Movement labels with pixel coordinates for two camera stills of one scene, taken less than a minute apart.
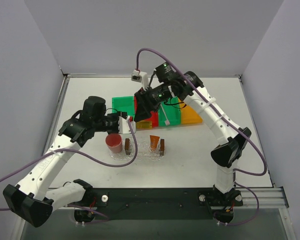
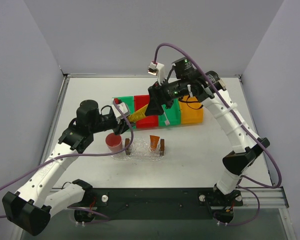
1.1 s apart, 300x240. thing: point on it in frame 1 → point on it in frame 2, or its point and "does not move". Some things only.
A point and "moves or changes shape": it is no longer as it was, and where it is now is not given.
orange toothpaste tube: x=154 y=141 does not move
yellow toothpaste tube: x=144 y=124 moves or changes shape
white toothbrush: x=167 y=122 does not move
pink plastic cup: x=114 y=141 does not move
